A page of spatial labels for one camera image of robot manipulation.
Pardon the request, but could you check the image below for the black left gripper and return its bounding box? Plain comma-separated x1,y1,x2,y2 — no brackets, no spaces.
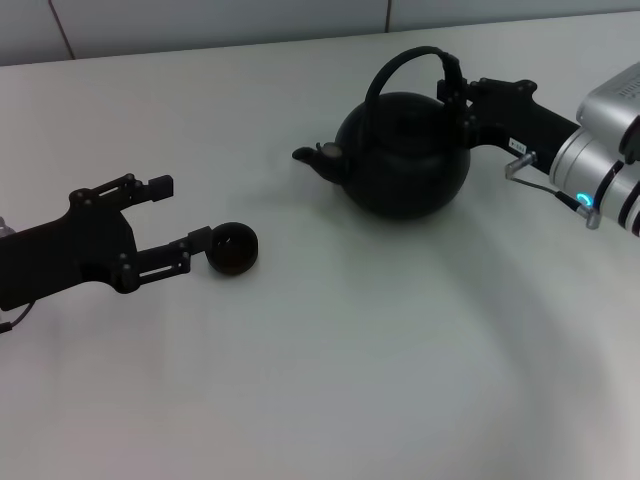
0,173,214,311

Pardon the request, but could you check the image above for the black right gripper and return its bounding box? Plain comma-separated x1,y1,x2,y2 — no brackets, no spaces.
437,76,584,176

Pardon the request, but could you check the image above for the small black teacup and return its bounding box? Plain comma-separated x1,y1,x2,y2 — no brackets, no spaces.
204,221,260,275

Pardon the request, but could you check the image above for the black round teapot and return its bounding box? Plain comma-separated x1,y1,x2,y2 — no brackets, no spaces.
292,45,473,220

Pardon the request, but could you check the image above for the right gripper plug cable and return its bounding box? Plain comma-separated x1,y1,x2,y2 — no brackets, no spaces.
503,151,601,231

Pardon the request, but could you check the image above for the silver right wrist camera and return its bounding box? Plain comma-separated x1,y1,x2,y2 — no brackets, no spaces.
575,60,640,164

